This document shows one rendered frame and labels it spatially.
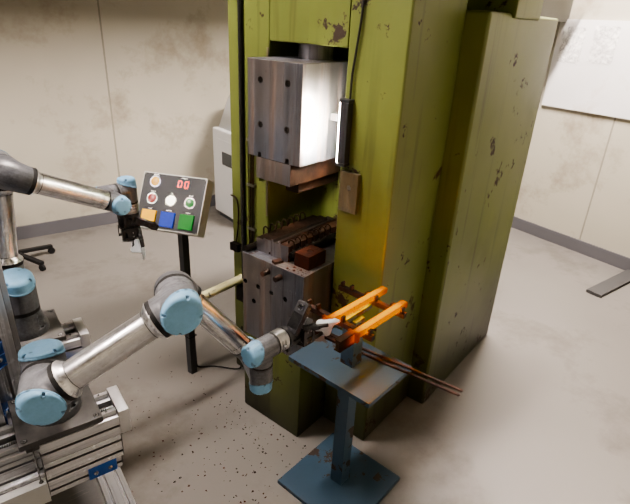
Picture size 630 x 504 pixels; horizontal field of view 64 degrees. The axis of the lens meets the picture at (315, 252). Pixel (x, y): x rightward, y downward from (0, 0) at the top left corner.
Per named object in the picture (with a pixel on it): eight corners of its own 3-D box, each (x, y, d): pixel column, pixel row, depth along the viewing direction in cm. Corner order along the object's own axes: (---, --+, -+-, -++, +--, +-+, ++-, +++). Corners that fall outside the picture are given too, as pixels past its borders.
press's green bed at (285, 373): (297, 437, 253) (300, 362, 233) (244, 402, 274) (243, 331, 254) (359, 383, 293) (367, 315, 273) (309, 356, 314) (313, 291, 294)
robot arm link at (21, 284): (8, 319, 175) (-1, 285, 169) (-3, 304, 184) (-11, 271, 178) (45, 308, 183) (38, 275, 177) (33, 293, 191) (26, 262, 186)
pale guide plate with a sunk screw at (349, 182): (355, 214, 209) (358, 175, 202) (337, 209, 214) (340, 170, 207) (357, 213, 211) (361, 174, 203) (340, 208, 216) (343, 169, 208)
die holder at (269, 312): (300, 362, 233) (303, 277, 214) (243, 330, 254) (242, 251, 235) (367, 315, 273) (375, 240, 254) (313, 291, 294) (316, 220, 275)
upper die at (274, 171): (289, 187, 211) (290, 165, 207) (256, 177, 223) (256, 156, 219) (347, 169, 242) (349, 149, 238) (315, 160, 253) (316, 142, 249)
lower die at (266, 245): (288, 262, 226) (288, 245, 223) (256, 249, 238) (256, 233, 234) (342, 236, 257) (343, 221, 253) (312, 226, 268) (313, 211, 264)
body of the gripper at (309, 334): (300, 331, 176) (275, 345, 168) (301, 310, 172) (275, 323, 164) (316, 340, 171) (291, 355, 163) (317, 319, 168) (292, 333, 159)
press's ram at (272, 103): (315, 172, 200) (320, 65, 183) (248, 153, 221) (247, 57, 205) (373, 155, 230) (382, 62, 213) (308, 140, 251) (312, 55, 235)
